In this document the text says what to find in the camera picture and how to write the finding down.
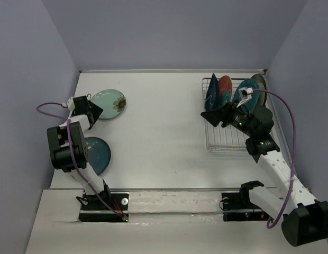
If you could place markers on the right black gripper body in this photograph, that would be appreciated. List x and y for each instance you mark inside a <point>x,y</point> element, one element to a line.
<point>239,120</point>

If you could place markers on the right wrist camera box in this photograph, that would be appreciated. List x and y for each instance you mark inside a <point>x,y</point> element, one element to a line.
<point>242,96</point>

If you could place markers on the light green flower plate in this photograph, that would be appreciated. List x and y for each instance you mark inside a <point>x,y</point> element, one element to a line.
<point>112,101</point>

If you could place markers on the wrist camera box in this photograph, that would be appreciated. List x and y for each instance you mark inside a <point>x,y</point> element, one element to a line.
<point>242,96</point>
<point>69,104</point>

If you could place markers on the cream plate with grey rim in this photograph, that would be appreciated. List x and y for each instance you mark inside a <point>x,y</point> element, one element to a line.
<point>258,78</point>

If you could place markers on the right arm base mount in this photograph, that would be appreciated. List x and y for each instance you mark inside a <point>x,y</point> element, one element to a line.
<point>236,206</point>

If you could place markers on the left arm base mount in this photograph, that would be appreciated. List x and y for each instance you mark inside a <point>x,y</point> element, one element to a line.
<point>95,211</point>

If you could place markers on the teal scalloped plate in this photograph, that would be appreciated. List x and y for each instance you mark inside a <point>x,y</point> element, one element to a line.
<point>250,83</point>

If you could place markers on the blue speckled round plate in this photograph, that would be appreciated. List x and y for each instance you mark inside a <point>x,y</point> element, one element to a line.
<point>99,154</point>

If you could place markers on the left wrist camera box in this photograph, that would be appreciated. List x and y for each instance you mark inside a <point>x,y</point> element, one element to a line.
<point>69,104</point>

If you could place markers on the red and teal plate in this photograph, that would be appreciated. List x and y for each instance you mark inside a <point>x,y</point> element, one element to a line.
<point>225,88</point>

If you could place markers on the metal wire dish rack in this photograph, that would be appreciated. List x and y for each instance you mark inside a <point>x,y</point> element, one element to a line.
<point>229,138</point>

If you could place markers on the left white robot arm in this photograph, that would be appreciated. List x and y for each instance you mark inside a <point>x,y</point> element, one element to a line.
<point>69,152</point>

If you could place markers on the dark blue teardrop plate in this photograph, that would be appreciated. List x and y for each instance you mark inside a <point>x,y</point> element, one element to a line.
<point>212,98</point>

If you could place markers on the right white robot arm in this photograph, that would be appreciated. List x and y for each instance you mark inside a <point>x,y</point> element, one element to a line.
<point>303,218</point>

